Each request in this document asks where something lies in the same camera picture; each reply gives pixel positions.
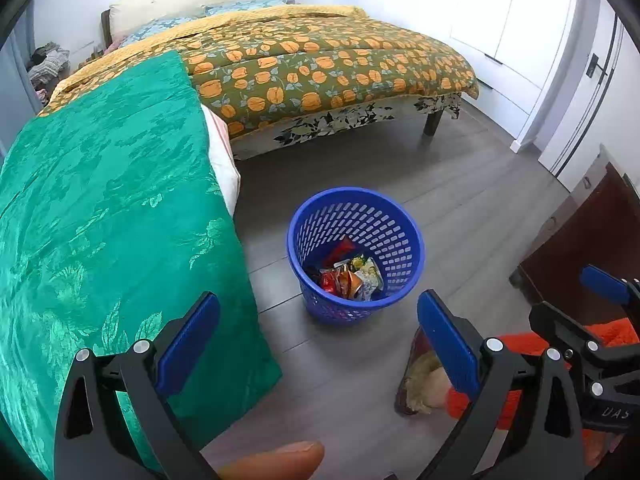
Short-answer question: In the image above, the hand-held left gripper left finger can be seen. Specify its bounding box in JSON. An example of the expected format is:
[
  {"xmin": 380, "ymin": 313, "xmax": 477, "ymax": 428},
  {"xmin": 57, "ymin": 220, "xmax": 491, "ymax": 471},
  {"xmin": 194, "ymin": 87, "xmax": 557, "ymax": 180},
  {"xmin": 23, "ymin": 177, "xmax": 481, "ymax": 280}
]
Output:
[{"xmin": 52, "ymin": 291, "xmax": 222, "ymax": 480}]

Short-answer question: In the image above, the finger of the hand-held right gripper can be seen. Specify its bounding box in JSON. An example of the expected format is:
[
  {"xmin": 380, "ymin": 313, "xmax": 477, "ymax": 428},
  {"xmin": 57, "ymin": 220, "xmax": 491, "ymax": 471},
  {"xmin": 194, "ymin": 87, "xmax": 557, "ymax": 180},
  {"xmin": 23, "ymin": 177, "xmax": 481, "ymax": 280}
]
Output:
[
  {"xmin": 529, "ymin": 301, "xmax": 610, "ymax": 367},
  {"xmin": 580, "ymin": 265, "xmax": 640, "ymax": 311}
]

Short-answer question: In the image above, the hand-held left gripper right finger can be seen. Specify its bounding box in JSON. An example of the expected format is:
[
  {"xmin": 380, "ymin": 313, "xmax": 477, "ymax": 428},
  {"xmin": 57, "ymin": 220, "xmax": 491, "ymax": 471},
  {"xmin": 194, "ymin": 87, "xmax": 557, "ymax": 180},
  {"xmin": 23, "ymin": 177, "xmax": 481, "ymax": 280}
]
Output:
[{"xmin": 415, "ymin": 289, "xmax": 586, "ymax": 480}]

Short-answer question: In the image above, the brown and gold snack packet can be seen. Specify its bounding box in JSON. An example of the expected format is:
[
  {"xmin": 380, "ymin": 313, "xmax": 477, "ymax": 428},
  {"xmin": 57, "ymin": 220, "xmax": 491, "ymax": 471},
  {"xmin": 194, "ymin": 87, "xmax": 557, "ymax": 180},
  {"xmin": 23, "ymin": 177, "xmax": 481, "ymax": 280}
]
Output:
[{"xmin": 320, "ymin": 267, "xmax": 363, "ymax": 301}]

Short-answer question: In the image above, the red snack packet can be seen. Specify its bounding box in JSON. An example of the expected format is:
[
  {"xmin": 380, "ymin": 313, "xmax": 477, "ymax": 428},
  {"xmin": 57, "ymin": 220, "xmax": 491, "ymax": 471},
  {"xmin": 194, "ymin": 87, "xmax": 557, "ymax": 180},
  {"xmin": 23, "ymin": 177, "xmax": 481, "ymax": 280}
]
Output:
[{"xmin": 322, "ymin": 237, "xmax": 357, "ymax": 268}]

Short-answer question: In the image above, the blue plastic basket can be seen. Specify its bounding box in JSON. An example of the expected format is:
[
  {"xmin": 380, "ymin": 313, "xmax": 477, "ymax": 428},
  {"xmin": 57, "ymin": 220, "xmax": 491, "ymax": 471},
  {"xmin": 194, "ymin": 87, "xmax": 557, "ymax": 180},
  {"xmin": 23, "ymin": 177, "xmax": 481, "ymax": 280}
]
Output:
[{"xmin": 286, "ymin": 187, "xmax": 426, "ymax": 323}]

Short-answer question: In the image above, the person's left hand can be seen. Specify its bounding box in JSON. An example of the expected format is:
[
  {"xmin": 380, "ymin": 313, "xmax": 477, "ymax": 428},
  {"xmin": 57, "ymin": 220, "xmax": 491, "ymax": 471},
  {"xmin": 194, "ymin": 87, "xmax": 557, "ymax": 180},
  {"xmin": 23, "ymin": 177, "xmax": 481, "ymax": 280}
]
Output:
[{"xmin": 217, "ymin": 441, "xmax": 326, "ymax": 480}]

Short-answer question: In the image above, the dark wooden cabinet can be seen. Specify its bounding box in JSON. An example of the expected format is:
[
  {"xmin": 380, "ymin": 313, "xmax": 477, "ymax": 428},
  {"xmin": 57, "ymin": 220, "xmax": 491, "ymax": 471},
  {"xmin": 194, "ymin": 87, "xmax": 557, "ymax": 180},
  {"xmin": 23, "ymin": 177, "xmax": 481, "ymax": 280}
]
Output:
[{"xmin": 510, "ymin": 145, "xmax": 640, "ymax": 326}]

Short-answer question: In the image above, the brown slipper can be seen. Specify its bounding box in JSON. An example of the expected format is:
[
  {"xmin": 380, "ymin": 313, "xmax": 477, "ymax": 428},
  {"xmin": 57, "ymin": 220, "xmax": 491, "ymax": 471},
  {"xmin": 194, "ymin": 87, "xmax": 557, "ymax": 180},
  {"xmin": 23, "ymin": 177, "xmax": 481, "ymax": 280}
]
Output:
[{"xmin": 395, "ymin": 330, "xmax": 451, "ymax": 416}]

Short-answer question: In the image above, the white door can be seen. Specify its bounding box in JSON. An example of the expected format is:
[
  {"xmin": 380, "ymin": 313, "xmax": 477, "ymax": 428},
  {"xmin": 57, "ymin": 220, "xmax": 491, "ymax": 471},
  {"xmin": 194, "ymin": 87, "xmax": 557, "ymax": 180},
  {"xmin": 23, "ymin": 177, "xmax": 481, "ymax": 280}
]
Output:
[{"xmin": 537, "ymin": 0, "xmax": 640, "ymax": 191}]

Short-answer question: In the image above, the green patterned cloth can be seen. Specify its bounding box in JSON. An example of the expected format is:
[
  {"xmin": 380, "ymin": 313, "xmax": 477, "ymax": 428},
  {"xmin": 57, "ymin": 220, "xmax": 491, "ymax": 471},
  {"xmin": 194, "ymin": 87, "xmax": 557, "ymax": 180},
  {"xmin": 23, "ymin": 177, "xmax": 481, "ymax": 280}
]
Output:
[{"xmin": 0, "ymin": 50, "xmax": 283, "ymax": 478}]

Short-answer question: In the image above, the black and white bed skirt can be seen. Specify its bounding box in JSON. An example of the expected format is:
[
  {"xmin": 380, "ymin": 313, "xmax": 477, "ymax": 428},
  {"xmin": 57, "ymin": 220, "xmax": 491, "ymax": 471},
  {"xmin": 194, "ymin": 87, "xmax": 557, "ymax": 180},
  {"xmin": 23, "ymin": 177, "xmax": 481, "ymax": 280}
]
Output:
[{"xmin": 230, "ymin": 92, "xmax": 463, "ymax": 161}]

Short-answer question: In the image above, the grey blue curtain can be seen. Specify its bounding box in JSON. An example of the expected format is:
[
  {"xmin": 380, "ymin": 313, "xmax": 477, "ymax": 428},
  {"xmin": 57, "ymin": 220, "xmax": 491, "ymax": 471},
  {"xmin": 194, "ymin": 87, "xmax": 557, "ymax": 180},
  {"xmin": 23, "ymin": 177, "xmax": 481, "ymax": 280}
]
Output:
[{"xmin": 0, "ymin": 25, "xmax": 38, "ymax": 156}]

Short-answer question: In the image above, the white wardrobe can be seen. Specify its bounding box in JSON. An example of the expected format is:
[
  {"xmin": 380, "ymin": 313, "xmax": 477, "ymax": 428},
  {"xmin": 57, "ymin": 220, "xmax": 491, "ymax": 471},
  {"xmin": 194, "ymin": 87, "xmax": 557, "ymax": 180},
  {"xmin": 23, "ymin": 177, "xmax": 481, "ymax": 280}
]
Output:
[{"xmin": 360, "ymin": 0, "xmax": 581, "ymax": 141}]

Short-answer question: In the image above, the pile of clothes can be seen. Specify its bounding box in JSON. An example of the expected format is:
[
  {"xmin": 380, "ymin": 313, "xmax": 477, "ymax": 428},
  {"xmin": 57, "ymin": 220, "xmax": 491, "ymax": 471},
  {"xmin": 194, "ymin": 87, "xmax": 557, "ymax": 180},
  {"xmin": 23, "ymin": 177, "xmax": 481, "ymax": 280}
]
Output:
[{"xmin": 27, "ymin": 42, "xmax": 71, "ymax": 91}]

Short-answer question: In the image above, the olive quilt with orange flowers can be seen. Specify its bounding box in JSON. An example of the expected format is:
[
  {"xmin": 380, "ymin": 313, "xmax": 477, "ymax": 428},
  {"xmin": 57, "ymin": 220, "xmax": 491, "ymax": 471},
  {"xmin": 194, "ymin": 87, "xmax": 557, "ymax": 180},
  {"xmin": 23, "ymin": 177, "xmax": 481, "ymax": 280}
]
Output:
[{"xmin": 37, "ymin": 12, "xmax": 480, "ymax": 141}]

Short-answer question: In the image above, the blue patterned pillow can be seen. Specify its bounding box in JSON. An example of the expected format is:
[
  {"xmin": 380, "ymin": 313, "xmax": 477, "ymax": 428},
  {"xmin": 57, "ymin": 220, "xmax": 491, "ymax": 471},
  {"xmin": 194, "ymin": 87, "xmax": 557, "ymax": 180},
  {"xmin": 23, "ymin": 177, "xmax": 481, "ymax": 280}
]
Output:
[
  {"xmin": 120, "ymin": 16, "xmax": 201, "ymax": 46},
  {"xmin": 205, "ymin": 0, "xmax": 283, "ymax": 16}
]

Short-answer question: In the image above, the yellow blanket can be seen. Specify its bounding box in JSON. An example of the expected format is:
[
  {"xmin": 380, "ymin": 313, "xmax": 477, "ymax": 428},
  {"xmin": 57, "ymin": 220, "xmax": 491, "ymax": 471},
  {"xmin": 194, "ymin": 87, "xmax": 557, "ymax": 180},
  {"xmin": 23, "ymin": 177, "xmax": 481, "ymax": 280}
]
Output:
[{"xmin": 47, "ymin": 4, "xmax": 368, "ymax": 106}]

